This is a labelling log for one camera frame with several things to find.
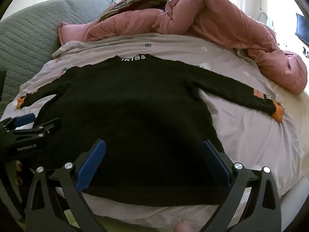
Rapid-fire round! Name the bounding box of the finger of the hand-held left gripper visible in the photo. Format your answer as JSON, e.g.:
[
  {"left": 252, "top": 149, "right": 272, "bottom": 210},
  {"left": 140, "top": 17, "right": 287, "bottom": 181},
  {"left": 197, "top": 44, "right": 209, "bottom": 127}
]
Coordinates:
[
  {"left": 7, "top": 118, "right": 61, "bottom": 138},
  {"left": 0, "top": 113, "right": 36, "bottom": 133}
]

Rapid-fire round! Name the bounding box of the yellow-green cloth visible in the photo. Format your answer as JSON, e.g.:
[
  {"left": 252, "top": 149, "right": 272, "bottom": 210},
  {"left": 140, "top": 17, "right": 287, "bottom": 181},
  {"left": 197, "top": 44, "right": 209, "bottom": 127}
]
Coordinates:
[{"left": 61, "top": 208, "right": 174, "bottom": 232}]

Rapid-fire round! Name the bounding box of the dark monitor screen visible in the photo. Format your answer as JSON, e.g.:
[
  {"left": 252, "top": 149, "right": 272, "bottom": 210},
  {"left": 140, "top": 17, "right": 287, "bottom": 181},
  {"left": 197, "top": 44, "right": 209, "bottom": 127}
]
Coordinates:
[{"left": 295, "top": 13, "right": 309, "bottom": 46}]

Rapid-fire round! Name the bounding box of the person's left hand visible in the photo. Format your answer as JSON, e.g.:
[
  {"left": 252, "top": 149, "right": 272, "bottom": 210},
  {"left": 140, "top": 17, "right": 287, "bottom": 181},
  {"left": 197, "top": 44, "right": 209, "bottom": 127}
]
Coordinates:
[{"left": 12, "top": 161, "right": 26, "bottom": 186}]

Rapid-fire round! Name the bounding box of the black sweater with orange cuffs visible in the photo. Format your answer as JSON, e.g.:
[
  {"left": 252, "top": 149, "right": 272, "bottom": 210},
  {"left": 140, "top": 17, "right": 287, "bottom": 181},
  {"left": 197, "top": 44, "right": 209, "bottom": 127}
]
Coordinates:
[{"left": 18, "top": 54, "right": 284, "bottom": 207}]

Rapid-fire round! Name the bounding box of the pink puffy duvet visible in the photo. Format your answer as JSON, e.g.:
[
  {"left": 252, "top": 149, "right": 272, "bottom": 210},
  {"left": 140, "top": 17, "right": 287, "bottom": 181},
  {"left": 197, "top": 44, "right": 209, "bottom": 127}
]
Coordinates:
[{"left": 58, "top": 0, "right": 308, "bottom": 95}]

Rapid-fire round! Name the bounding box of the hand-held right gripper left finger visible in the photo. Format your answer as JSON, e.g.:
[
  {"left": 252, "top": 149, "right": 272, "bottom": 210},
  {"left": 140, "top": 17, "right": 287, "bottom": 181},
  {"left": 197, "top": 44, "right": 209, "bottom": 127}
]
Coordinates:
[{"left": 25, "top": 139, "right": 108, "bottom": 232}]

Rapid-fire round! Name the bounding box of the beige patterned bed sheet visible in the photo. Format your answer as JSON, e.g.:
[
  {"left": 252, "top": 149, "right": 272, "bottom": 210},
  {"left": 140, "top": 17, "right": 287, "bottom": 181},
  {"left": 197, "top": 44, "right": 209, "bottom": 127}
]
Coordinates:
[{"left": 0, "top": 32, "right": 309, "bottom": 225}]

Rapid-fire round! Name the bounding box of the green striped cloth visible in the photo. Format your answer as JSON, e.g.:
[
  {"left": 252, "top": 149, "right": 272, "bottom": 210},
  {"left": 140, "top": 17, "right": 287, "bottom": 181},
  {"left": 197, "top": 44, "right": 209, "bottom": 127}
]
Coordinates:
[{"left": 99, "top": 0, "right": 172, "bottom": 21}]

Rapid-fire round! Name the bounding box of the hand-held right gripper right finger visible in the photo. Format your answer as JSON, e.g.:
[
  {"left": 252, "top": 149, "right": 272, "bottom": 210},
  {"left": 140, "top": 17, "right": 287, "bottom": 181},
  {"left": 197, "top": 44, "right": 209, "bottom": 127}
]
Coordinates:
[{"left": 202, "top": 139, "right": 283, "bottom": 232}]

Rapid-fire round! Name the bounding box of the grey quilted cushion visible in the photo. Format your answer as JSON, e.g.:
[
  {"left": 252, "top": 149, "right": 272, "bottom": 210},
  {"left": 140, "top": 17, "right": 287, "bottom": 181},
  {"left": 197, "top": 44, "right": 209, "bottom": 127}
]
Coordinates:
[{"left": 0, "top": 0, "right": 117, "bottom": 102}]

